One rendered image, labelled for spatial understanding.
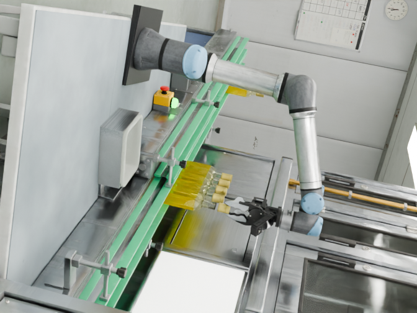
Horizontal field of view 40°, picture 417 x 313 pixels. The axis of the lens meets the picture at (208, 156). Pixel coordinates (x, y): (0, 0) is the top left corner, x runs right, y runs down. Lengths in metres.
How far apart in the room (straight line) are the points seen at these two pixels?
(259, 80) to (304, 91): 0.21
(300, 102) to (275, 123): 6.54
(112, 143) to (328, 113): 6.65
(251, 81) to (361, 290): 0.87
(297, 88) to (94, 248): 0.86
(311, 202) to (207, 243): 0.45
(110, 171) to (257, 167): 1.02
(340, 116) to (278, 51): 1.30
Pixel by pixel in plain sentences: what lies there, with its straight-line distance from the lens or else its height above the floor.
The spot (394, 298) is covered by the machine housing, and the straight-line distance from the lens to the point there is 2.25.
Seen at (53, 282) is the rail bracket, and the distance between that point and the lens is 1.69.
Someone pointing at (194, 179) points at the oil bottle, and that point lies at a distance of 2.24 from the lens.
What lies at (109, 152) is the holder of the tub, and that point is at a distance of 1.93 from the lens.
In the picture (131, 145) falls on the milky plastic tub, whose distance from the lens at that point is 2.07.
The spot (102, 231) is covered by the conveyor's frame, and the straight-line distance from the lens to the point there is 1.87.
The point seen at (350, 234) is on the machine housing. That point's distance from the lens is 2.50.
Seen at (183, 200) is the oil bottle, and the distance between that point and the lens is 2.14.
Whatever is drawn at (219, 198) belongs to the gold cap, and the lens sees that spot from 2.18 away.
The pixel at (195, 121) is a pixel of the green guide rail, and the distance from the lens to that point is 2.46.
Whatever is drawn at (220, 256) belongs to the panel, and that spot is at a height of 1.20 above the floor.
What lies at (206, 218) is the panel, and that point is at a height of 1.10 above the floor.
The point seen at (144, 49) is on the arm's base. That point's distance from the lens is 2.02.
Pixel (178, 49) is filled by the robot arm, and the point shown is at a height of 0.92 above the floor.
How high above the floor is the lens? 1.36
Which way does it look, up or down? 8 degrees down
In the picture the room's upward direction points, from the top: 103 degrees clockwise
